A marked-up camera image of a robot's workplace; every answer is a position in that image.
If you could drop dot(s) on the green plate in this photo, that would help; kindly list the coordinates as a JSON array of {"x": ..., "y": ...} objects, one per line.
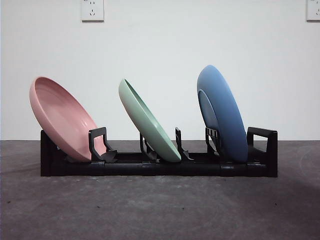
[{"x": 146, "y": 121}]

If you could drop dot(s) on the blue plate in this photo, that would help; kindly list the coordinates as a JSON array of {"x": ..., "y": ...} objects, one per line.
[{"x": 225, "y": 105}]

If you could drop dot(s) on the pink plate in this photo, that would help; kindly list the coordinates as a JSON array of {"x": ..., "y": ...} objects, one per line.
[{"x": 58, "y": 117}]

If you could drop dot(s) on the black plate rack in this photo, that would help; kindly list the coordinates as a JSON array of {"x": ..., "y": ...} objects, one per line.
[{"x": 155, "y": 168}]

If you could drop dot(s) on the white wall socket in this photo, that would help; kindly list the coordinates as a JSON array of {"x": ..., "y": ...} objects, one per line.
[
  {"x": 313, "y": 10},
  {"x": 92, "y": 10}
]

